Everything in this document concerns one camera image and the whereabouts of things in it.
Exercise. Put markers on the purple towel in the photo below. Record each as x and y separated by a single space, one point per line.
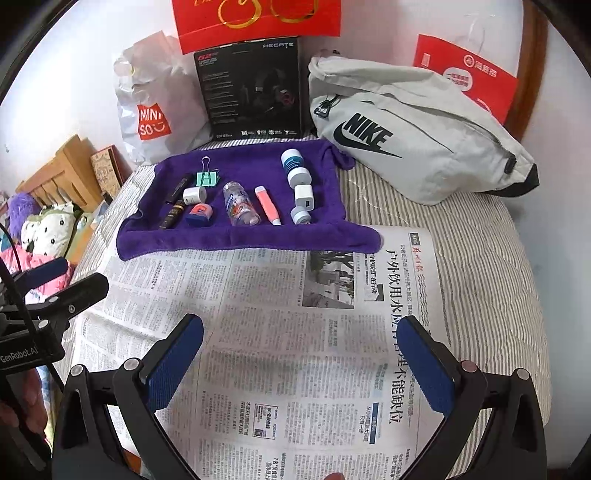
147 235

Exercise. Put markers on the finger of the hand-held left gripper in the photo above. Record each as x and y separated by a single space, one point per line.
78 295
46 268

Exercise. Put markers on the brown wooden bed frame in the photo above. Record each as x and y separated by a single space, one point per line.
535 69

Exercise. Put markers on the green binder clip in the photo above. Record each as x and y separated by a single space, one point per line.
207 179

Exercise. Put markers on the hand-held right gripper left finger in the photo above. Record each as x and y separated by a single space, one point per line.
178 364

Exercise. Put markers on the pink and white tube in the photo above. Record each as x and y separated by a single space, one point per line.
268 205

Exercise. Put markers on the small white cylinder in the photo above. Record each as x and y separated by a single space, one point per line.
194 195

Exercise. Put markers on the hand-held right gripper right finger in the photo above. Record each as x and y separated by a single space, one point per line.
427 369

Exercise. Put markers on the white and blue roll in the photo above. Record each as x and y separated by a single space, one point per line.
301 215

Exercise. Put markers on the white charger adapter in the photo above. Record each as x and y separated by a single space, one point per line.
304 197

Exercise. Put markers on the grey waist bag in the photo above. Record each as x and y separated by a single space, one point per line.
438 157

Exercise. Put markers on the white plastic bag red logo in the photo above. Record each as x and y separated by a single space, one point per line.
161 83

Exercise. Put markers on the white spotted plush toy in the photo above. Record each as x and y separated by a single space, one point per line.
46 230

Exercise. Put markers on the clear plastic bottle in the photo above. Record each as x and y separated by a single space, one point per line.
240 205

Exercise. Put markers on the white jar with teal label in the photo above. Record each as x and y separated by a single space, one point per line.
292 160

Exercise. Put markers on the red paper bag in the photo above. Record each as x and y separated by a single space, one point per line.
466 74

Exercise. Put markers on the person's left hand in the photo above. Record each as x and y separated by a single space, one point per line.
30 401

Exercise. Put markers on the pink cloth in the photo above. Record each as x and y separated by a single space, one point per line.
23 261

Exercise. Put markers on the newspaper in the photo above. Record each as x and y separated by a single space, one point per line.
277 323

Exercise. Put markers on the red gift bag gold print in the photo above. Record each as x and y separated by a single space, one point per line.
258 23

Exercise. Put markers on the black and gold tube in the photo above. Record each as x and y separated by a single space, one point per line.
174 205

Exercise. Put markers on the purple plush toy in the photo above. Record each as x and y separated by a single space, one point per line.
23 210

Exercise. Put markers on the light wooden headboard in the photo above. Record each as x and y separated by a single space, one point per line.
69 170

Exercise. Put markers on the blue and pink tin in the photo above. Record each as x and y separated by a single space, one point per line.
200 215

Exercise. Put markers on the black headphone box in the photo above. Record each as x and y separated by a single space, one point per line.
231 92

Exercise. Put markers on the patterned tan box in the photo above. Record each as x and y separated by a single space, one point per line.
107 170

